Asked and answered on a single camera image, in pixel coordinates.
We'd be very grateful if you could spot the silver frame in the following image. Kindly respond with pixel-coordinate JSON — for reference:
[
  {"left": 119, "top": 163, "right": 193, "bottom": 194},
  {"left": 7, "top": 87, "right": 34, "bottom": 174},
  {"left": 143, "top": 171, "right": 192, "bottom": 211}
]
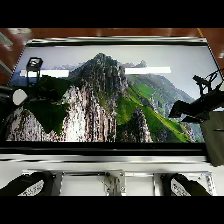
[{"left": 0, "top": 152, "right": 224, "bottom": 197}]

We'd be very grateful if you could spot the black cable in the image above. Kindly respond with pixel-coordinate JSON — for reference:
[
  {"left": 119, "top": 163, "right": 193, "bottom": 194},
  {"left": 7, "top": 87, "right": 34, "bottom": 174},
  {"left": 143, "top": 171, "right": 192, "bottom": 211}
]
[{"left": 205, "top": 67, "right": 224, "bottom": 88}]

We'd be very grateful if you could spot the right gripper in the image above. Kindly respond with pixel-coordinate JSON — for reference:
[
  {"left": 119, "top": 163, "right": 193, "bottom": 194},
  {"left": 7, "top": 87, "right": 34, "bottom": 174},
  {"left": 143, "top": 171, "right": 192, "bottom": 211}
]
[{"left": 192, "top": 91, "right": 221, "bottom": 124}]

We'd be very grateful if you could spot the grey garment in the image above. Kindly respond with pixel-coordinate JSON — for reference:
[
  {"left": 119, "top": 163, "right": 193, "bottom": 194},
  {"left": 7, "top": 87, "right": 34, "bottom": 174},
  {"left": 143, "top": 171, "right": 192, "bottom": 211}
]
[{"left": 199, "top": 111, "right": 224, "bottom": 168}]

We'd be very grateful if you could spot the dark green garment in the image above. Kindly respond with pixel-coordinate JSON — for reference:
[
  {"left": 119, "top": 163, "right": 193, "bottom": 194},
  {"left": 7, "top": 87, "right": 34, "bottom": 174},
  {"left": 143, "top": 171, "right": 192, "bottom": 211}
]
[{"left": 23, "top": 75, "right": 73, "bottom": 136}]

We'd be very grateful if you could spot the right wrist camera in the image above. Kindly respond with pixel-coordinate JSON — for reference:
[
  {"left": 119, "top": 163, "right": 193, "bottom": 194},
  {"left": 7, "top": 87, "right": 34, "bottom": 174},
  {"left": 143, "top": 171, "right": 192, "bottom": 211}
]
[{"left": 192, "top": 74, "right": 214, "bottom": 97}]

